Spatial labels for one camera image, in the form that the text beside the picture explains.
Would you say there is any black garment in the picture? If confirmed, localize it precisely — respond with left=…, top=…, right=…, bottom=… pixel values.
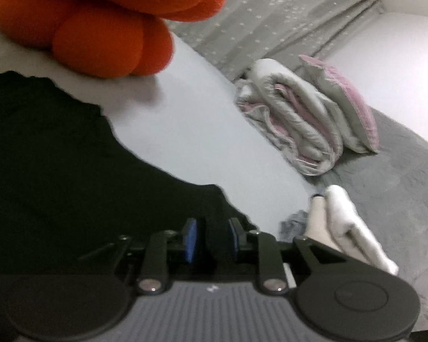
left=0, top=72, right=253, bottom=290

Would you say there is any grey folded garment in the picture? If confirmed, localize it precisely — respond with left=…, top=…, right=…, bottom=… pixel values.
left=278, top=210, right=308, bottom=243

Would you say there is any beige folded garment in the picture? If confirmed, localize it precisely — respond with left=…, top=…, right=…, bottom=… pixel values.
left=304, top=195, right=338, bottom=249

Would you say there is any white folded garment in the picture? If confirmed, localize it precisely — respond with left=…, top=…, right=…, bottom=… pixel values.
left=324, top=184, right=399, bottom=276

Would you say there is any folded white pink quilt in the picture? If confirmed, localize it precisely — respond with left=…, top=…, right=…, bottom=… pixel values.
left=236, top=59, right=350, bottom=176

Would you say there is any grey quilted blanket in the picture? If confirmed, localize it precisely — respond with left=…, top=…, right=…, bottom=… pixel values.
left=312, top=110, right=428, bottom=330

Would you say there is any pink grey pillow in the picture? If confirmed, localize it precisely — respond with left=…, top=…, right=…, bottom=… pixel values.
left=299, top=55, right=379, bottom=154

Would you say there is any orange pumpkin plush pillow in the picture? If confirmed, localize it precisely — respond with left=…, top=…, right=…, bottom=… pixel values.
left=0, top=0, right=226, bottom=79

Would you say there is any grey dotted curtain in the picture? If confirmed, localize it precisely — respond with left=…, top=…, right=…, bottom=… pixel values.
left=169, top=0, right=384, bottom=80

